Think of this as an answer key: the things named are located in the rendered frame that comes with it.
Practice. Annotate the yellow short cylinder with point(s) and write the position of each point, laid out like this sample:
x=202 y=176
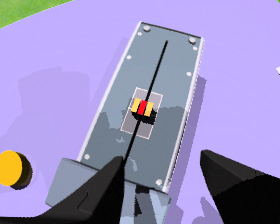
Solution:
x=14 y=168

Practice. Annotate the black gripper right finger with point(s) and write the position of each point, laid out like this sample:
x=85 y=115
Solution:
x=242 y=195

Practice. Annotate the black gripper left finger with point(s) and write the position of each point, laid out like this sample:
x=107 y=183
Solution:
x=99 y=201

